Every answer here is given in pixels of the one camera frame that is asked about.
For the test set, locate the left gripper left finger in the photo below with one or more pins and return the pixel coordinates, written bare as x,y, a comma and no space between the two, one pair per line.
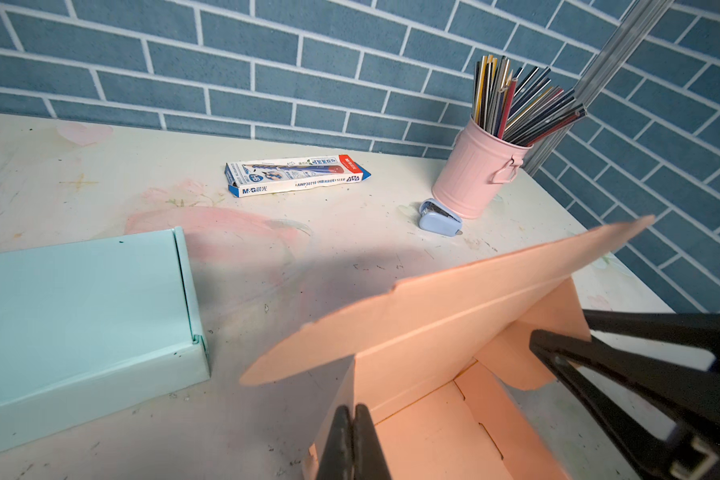
337,461

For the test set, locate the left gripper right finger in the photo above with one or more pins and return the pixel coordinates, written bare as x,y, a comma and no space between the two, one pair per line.
369,462

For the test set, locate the pink paper box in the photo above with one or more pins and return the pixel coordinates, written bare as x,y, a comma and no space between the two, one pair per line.
434,359

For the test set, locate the light blue paper box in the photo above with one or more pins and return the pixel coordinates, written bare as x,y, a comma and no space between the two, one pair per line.
91,328

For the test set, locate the white pencil box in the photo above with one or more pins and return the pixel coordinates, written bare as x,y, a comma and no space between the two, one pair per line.
259,177

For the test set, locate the blue small stapler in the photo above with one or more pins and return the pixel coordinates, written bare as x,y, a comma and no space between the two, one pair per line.
437,218

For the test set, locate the pink pen cup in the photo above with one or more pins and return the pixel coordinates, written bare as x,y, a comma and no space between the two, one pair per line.
477,168

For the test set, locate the colored pencils bundle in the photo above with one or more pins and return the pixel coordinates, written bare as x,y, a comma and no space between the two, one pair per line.
520,107

